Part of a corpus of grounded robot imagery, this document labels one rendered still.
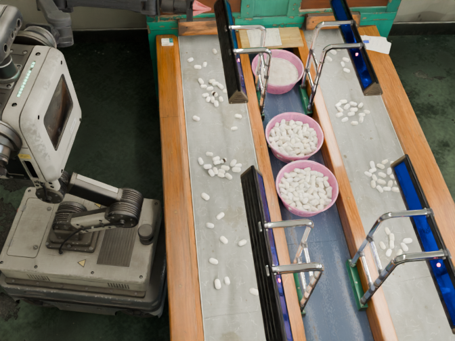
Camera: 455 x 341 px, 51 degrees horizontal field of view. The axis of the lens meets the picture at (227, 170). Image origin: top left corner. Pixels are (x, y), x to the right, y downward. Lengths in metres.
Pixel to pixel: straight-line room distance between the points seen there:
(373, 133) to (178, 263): 1.11
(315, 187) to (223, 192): 0.40
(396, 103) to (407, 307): 1.01
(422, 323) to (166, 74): 1.58
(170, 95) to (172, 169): 0.44
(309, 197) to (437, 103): 1.87
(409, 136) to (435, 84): 1.52
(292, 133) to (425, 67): 1.91
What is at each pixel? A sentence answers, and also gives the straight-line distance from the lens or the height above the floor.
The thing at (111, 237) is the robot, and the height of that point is 0.48.
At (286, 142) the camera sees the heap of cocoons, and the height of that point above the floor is 0.73.
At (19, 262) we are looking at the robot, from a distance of 2.33.
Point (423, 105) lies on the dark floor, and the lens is 3.69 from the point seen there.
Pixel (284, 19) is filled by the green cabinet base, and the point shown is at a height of 0.82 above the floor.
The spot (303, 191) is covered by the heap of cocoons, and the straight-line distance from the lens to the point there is 2.08.
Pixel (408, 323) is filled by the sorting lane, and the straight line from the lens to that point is 1.95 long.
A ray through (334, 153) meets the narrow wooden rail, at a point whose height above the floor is 0.76.
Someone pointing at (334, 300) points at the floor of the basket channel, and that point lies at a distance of 1.97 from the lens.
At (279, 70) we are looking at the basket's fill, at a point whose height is 0.73.
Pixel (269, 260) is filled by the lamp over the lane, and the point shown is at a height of 1.11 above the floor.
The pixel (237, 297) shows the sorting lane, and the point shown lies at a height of 0.74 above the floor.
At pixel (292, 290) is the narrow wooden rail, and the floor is 0.76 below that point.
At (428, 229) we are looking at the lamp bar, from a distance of 1.72.
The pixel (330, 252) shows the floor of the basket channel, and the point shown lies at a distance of 2.04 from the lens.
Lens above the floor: 2.47
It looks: 55 degrees down
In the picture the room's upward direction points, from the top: 4 degrees clockwise
